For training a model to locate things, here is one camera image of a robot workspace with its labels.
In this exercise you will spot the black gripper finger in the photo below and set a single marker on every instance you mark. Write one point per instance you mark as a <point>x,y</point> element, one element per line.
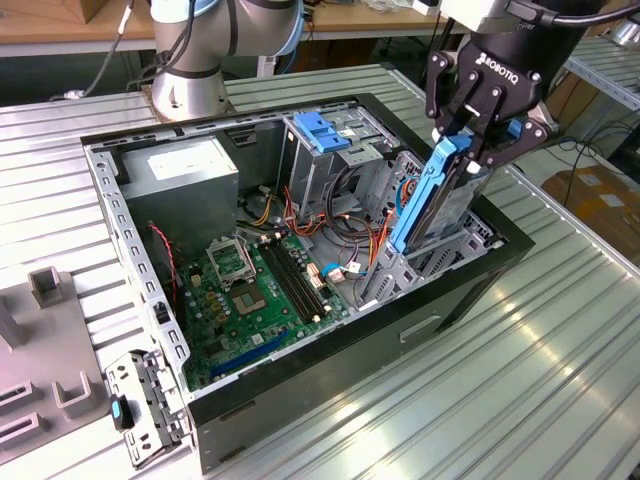
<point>436,90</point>
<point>535,132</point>

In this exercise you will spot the hard disk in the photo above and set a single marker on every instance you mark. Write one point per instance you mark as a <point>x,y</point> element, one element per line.
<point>417,200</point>

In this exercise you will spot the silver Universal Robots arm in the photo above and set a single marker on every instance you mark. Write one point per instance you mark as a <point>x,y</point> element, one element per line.
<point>185,75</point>

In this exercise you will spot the grey metal disk bay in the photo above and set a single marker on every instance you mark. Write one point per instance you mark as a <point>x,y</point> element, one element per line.
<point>475,245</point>

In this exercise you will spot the small white box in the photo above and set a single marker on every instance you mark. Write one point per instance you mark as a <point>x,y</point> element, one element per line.
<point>425,6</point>

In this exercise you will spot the grey metal slat table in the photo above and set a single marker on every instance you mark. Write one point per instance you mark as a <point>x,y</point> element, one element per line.
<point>617,75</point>

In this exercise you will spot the cardboard box with white labels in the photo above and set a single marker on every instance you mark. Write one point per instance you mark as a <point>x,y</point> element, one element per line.
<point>600,210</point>

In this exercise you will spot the blue plastic drive latch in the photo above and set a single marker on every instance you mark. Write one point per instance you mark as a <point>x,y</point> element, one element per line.
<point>312,130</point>

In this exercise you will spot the grey optical drive cage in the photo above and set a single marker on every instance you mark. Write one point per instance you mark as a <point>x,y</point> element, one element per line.
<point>305,175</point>

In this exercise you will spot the pink board connector block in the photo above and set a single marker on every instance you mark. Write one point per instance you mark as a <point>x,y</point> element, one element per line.
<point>315,280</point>

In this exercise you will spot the black RAM slot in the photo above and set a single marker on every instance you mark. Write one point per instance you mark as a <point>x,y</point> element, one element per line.
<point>297,275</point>
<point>285,280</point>

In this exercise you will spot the CPU socket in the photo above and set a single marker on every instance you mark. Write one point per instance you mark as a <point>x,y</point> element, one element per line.
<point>248,300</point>

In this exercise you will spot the grey power supply unit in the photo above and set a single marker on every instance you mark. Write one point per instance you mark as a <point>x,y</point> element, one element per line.
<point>180,210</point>

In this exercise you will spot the green motherboard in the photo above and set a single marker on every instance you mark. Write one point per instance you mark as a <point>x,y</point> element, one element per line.
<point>270,325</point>

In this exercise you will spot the black open PC case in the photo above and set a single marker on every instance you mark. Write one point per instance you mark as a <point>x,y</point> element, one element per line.
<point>350,370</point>

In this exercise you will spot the blue expansion slot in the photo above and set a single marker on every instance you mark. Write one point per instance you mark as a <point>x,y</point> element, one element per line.
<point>250,356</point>

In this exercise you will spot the black case fan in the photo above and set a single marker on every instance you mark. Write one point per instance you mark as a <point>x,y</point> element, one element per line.
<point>162,280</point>

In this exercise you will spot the plain cardboard box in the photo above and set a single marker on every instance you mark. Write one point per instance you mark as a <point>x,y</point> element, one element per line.
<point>94,10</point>

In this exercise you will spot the small black rim clip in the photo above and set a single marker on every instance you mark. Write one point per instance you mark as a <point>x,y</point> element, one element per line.
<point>161,314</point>

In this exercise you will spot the black latch with teal tab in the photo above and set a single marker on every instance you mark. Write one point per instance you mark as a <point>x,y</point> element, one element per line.
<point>117,411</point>

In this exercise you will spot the grey parts rack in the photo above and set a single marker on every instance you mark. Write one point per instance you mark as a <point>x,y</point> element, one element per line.
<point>45,350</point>

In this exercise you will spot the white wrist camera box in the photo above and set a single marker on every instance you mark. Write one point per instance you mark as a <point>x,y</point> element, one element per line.
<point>470,12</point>

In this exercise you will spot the silver hinged slot bracket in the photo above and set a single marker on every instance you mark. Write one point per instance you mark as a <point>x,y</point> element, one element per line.
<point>150,395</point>

